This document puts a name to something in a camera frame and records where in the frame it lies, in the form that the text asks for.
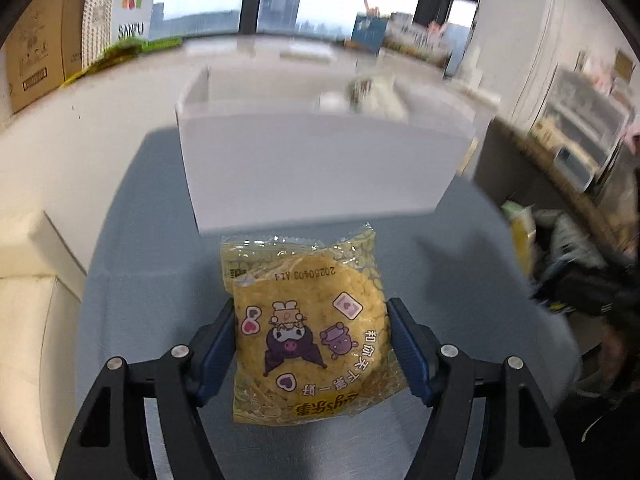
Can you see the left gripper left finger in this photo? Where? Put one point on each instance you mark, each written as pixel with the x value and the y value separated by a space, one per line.
pixel 109 438

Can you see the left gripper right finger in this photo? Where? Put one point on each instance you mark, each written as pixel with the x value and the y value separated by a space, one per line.
pixel 519 440

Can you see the yellow cartoon cracker pack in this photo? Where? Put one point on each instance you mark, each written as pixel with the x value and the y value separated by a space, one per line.
pixel 312 329

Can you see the dark side table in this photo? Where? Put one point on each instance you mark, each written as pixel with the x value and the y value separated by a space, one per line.
pixel 514 166

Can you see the clear plastic drawer unit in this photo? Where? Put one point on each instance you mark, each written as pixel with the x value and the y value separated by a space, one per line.
pixel 580 126

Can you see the cream sofa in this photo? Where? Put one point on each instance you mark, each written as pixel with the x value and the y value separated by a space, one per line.
pixel 42 285

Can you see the white storage box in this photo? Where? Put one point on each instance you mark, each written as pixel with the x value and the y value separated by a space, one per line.
pixel 273 147

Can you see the printed display board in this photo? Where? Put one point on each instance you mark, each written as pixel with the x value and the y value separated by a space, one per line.
pixel 426 43

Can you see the brown cardboard box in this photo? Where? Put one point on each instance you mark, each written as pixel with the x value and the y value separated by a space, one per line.
pixel 44 49

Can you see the green packets on sill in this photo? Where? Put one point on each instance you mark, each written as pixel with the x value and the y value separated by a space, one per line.
pixel 122 52

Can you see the white SANFU shopping bag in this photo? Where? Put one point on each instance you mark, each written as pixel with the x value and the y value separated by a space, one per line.
pixel 108 22

